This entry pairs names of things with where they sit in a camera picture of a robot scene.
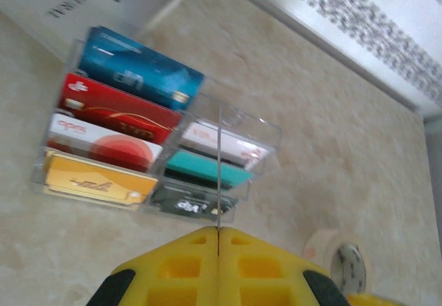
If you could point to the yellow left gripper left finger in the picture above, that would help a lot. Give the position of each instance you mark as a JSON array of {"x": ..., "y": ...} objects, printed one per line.
[{"x": 179, "y": 278}]

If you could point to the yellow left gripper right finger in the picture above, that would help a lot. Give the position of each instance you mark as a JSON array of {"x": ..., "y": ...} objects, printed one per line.
[{"x": 262, "y": 278}]

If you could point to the grey plastic card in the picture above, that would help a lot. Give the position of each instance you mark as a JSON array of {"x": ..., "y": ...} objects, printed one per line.
[{"x": 219, "y": 181}]

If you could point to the white card with pink blossoms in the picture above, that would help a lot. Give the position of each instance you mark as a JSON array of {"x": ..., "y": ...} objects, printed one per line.
[{"x": 203, "y": 136}]

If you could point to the clear acrylic card organizer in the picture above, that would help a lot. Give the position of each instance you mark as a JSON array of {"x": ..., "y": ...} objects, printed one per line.
[{"x": 241, "y": 119}]

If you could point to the black plastic card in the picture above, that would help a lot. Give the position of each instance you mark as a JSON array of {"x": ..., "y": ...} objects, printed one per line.
[{"x": 186, "y": 199}]

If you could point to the teal plastic card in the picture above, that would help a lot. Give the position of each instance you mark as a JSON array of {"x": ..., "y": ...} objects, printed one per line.
[{"x": 193, "y": 168}]

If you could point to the white card with red circles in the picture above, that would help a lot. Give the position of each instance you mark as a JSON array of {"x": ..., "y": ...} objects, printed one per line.
[{"x": 114, "y": 147}]

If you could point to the red plastic card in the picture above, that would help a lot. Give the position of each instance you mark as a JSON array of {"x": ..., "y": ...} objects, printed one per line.
[{"x": 121, "y": 112}]

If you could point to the beige masking tape roll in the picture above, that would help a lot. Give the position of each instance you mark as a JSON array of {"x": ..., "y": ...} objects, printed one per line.
[{"x": 321, "y": 247}]

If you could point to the paperback book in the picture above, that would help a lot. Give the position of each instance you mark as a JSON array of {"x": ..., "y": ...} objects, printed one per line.
[{"x": 69, "y": 2}]

